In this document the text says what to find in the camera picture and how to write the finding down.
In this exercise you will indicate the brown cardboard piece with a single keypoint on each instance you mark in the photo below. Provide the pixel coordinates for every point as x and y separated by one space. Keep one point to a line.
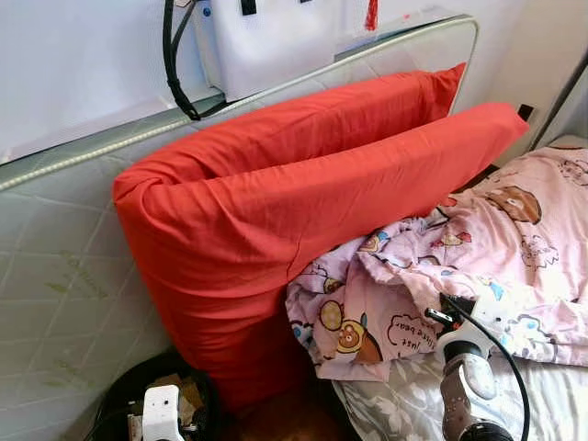
188 390

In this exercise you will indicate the pink cartoon print blanket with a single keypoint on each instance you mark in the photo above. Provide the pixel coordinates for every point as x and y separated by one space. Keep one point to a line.
478 248

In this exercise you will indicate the black round waste bin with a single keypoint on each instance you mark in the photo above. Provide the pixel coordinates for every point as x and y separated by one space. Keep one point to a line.
115 395

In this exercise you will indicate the beige floral bed sheet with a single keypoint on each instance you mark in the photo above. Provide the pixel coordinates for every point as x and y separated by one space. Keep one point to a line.
551 404

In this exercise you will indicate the white quilted mattress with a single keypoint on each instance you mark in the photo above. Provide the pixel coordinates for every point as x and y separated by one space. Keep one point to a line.
55 276

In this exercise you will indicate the red folded mattress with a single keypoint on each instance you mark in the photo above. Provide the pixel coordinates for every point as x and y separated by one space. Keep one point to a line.
276 211

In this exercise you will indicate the red tassel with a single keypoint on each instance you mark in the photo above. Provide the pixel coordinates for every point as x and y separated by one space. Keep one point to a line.
371 16

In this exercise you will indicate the white hanging bag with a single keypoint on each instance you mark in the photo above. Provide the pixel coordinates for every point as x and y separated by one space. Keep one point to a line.
266 50

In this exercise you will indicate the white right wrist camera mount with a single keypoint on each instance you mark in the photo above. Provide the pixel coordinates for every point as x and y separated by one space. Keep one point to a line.
455 347

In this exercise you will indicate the black wall socket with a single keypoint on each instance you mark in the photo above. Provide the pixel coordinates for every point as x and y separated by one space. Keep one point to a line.
525 112

